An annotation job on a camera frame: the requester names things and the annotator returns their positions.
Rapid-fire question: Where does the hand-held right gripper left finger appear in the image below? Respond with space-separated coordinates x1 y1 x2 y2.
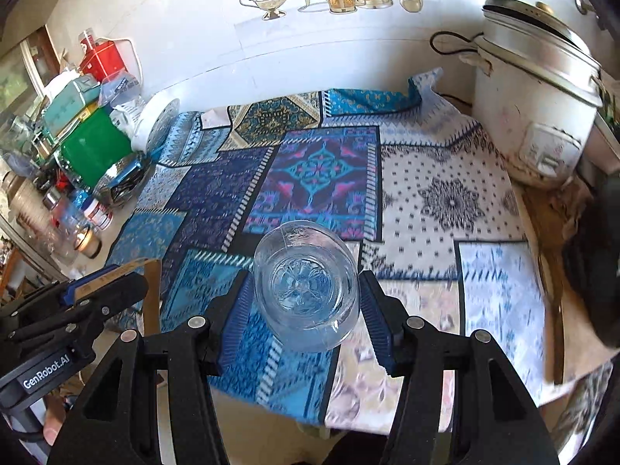
46 267 255 465

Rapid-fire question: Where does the wooden stick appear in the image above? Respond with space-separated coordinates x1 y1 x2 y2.
537 247 567 383

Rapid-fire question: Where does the white packet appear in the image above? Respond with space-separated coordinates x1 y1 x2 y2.
109 99 146 136

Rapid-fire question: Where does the clear plastic bag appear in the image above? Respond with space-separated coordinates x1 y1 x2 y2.
99 70 141 107

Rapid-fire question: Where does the red box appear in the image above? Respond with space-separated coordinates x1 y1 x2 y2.
79 31 129 83

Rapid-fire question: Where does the teal box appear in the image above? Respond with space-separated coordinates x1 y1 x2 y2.
43 75 102 134

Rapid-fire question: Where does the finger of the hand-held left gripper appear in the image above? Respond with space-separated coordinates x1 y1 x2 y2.
10 274 149 350
0 265 139 323

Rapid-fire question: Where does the white rice cooker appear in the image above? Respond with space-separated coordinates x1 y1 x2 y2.
472 0 604 189

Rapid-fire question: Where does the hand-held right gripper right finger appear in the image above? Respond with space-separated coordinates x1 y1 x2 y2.
357 270 563 465

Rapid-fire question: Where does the wooden board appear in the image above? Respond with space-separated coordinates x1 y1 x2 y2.
123 258 163 335

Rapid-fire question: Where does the green box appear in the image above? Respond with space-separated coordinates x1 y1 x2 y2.
58 107 134 189

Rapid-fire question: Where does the white perforated steamer plate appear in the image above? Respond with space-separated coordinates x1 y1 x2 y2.
131 92 181 163

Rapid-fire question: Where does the dark bag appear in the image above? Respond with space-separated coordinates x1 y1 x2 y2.
562 174 620 350

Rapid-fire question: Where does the person's left hand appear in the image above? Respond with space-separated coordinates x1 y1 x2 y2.
43 409 66 446

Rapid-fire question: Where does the black power cable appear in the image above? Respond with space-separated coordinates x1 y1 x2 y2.
430 31 485 59

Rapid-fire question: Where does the glass candle jar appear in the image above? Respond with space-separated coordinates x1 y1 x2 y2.
72 225 102 258

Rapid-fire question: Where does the blue patchwork tablecloth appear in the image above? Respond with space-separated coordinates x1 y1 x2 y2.
104 68 550 434

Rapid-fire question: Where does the gravy boat wall sticker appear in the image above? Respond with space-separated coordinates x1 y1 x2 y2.
239 0 301 21

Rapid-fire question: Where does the metal tin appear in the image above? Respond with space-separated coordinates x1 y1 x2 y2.
94 152 156 204

